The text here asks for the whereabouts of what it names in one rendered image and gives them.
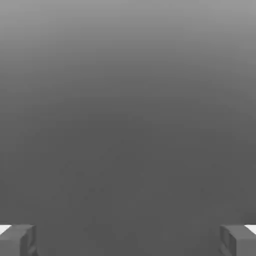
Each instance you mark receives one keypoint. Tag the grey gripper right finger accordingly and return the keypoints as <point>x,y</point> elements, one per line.
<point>240,243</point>

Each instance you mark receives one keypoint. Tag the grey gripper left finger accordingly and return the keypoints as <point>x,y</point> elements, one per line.
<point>14,242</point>

